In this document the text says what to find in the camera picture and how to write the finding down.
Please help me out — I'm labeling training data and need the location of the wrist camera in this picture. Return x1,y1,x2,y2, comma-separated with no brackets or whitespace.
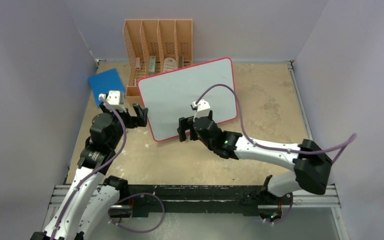
191,99,211,121
98,90,127,113

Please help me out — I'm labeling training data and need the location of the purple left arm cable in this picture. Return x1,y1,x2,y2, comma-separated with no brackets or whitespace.
49,96,128,240

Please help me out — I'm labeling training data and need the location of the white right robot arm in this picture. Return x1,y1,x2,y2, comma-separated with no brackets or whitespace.
177,116,333,204

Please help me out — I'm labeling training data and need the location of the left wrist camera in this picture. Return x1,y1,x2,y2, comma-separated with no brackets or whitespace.
98,90,127,113

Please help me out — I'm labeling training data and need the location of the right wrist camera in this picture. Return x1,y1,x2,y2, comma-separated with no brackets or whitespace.
191,99,211,121

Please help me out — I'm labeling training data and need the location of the pink-framed whiteboard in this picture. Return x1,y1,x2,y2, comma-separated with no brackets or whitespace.
137,57,238,142

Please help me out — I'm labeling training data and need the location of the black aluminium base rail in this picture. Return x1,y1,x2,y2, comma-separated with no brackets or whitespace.
47,183,342,220

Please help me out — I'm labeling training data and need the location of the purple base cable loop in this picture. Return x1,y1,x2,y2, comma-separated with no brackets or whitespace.
107,192,166,234

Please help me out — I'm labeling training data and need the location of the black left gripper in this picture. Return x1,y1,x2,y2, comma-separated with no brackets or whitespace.
100,102,147,149

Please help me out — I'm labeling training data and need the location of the orange plastic file organizer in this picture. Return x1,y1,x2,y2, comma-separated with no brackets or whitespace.
123,19,194,100

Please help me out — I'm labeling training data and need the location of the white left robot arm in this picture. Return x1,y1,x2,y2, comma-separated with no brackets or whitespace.
31,102,149,240

